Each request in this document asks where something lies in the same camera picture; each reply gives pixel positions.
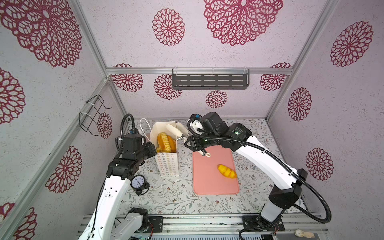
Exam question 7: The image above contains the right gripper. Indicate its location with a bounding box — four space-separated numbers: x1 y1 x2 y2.
183 133 221 151

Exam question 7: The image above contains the braided yellow bread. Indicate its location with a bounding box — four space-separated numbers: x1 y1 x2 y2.
157 133 177 153

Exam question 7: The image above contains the black alarm clock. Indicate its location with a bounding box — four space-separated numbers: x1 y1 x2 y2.
131 175 150 196

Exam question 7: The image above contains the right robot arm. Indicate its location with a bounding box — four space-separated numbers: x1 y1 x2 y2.
166 119 308 231

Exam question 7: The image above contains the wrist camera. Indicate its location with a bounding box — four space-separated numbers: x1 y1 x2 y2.
116 134 146 153
197 112 229 136

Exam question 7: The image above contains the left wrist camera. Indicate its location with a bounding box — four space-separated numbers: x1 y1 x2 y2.
116 134 146 153

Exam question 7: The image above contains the pink plastic tray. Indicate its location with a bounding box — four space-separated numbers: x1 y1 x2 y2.
193 146 240 195

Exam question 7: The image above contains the black wire wall rack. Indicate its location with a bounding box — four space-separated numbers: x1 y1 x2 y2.
78 95 111 137

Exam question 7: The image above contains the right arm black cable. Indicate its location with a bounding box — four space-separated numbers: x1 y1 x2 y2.
186 115 332 240

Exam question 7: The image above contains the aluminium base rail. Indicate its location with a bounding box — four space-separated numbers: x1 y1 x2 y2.
77 212 329 240

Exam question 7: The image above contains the dark grey wall shelf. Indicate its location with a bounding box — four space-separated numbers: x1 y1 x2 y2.
171 69 250 90

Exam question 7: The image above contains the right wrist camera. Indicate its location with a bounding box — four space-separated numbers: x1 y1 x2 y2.
197 112 229 136

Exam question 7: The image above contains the yellow orange swirl bun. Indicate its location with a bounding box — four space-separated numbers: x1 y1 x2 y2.
218 165 237 179

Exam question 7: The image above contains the white printed paper bag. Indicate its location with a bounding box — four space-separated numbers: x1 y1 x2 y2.
139 118 180 178

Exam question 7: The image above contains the small cream figurine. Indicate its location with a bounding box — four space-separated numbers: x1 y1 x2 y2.
294 229 315 239

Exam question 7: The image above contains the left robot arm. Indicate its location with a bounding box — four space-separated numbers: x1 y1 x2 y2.
79 142 157 240

